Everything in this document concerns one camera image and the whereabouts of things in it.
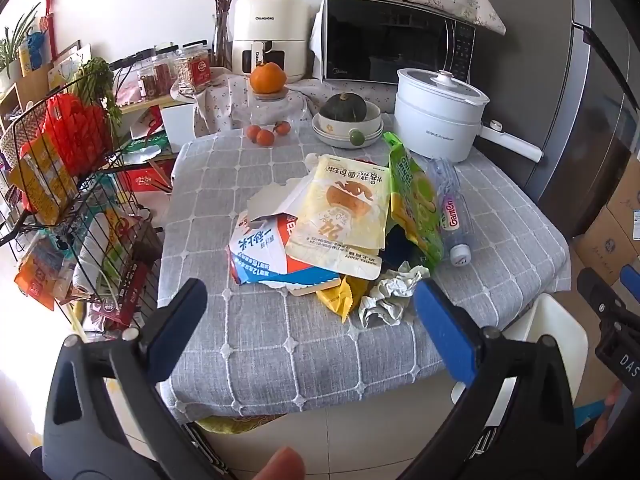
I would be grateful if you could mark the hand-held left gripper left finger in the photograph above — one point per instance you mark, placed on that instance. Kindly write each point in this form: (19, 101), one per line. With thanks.
(172, 330)

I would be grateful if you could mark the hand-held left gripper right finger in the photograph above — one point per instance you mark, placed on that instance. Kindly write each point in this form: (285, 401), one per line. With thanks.
(445, 332)

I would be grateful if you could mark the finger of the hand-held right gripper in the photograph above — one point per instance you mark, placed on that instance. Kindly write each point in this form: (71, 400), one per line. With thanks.
(631, 276)
(600, 292)

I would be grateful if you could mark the white plastic bin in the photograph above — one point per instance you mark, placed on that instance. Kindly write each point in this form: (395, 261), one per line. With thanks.
(547, 330)

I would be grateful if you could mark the dark blue packet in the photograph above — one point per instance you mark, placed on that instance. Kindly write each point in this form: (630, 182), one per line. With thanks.
(397, 250)

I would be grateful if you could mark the yellow wrapper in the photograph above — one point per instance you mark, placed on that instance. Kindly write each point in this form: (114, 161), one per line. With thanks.
(342, 300)

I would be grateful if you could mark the green snack bag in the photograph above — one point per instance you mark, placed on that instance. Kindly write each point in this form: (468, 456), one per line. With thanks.
(415, 200)

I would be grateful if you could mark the person's right hand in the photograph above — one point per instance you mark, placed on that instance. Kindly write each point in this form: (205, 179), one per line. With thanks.
(614, 396)

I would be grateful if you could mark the person's left hand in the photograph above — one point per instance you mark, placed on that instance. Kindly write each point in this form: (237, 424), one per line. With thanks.
(279, 466)

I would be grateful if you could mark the brown cardboard box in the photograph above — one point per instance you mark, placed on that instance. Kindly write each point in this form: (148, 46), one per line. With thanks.
(627, 185)
(607, 245)

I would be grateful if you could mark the crumpled white paper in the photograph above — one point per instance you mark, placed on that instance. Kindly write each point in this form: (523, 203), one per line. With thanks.
(392, 295)

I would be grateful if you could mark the grey checked tablecloth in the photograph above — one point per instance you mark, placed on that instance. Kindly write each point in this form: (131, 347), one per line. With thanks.
(280, 360)

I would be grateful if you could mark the white blue milk carton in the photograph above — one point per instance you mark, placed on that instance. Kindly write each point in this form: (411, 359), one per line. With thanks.
(260, 260)

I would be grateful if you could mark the clear plastic bottle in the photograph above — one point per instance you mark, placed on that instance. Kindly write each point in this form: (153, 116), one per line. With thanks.
(452, 210)

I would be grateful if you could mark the pale yellow bread packet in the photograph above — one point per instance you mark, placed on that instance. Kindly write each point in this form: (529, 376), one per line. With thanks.
(340, 220)

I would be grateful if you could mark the red gift box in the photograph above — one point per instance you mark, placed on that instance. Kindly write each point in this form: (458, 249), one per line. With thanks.
(145, 177)

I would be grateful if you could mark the white cardboard piece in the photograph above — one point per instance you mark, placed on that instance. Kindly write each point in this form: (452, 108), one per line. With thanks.
(280, 197)

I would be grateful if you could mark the orange cardboard box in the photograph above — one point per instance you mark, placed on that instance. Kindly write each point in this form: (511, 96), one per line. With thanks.
(42, 180)

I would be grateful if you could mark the white electric pot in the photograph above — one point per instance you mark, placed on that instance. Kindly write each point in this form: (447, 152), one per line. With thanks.
(430, 127)

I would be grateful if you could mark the grey refrigerator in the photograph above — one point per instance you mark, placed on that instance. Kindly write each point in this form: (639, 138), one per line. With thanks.
(540, 85)

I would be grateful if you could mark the small tangerine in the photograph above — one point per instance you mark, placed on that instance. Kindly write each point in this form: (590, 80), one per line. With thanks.
(282, 128)
(253, 133)
(265, 138)

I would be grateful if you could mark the red plastic bag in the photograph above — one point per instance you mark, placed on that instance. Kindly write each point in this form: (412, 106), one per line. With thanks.
(75, 130)

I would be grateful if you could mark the cream ceramic bowl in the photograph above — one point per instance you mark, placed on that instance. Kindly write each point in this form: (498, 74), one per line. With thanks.
(340, 132)

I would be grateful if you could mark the floral tablecloth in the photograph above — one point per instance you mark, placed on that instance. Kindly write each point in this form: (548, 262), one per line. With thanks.
(220, 100)

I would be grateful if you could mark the glass jar with wooden lid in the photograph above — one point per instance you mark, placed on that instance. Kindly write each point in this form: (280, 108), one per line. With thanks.
(270, 107)

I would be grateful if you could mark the glass pot lid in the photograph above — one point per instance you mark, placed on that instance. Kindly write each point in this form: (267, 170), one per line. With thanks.
(440, 87)

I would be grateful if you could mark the dark green squash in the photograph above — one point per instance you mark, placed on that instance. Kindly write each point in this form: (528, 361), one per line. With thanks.
(342, 107)

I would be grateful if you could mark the red label glass jar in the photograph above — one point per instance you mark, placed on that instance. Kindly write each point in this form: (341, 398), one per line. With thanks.
(164, 74)
(146, 81)
(194, 67)

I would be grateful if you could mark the large orange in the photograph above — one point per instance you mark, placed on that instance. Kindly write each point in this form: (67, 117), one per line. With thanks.
(268, 78)

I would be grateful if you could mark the wooden shelf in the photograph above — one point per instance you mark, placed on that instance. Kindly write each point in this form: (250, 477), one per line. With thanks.
(30, 85)

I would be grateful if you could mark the glass vase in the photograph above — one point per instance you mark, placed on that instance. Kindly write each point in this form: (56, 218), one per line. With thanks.
(222, 42)

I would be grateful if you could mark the black microwave oven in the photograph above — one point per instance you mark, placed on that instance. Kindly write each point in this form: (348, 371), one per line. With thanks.
(390, 40)

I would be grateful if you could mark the cream air fryer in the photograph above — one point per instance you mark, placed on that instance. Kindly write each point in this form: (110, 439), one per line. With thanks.
(270, 25)

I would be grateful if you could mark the potted green plant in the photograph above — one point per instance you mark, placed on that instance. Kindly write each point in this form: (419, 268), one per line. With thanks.
(12, 45)

